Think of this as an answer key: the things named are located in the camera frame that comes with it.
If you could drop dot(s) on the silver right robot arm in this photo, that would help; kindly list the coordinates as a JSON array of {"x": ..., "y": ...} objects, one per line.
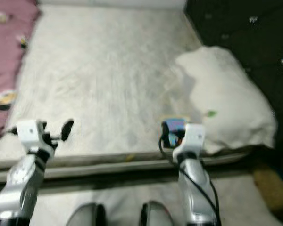
[{"x": 200, "y": 188}]

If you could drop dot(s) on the grey left robot leg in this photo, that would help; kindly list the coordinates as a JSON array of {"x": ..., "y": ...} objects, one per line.
[{"x": 85, "y": 215}]

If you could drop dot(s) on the grey robot leg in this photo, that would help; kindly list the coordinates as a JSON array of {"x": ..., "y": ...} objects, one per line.
[
  {"x": 160, "y": 214},
  {"x": 85, "y": 215}
]

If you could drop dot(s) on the white pillow green print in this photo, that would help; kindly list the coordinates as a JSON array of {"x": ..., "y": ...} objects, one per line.
[{"x": 231, "y": 99}]

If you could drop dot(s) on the purple cartoon print blanket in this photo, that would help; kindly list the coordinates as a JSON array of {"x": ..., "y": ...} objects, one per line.
[{"x": 9, "y": 56}]

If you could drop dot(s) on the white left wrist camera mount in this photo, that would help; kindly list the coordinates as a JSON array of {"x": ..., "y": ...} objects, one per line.
[{"x": 29, "y": 134}]

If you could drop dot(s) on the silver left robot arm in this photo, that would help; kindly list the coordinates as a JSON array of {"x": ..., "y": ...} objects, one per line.
[{"x": 23, "y": 188}]

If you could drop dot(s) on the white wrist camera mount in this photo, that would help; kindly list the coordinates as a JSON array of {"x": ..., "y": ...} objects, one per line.
[
  {"x": 191, "y": 139},
  {"x": 29, "y": 134}
]

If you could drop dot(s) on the dark bed base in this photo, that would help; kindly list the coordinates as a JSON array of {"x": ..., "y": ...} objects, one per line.
[{"x": 113, "y": 173}]

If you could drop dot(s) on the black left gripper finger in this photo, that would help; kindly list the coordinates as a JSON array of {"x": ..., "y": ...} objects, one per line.
[
  {"x": 43, "y": 124},
  {"x": 67, "y": 130}
]

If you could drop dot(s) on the white quilted mattress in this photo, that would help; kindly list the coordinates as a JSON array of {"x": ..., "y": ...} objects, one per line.
[{"x": 104, "y": 80}]

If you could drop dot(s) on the blue cover picture book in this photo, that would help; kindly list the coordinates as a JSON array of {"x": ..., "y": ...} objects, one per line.
[{"x": 178, "y": 125}]

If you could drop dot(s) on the brown object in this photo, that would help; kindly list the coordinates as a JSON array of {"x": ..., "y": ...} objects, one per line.
[{"x": 273, "y": 188}]

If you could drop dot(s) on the grey right robot leg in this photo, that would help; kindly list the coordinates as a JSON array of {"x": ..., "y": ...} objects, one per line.
[{"x": 160, "y": 214}]

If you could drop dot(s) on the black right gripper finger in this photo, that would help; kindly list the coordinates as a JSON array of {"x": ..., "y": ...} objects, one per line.
[{"x": 166, "y": 133}]

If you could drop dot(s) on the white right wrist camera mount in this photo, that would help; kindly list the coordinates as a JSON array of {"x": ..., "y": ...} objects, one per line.
[{"x": 191, "y": 139}]

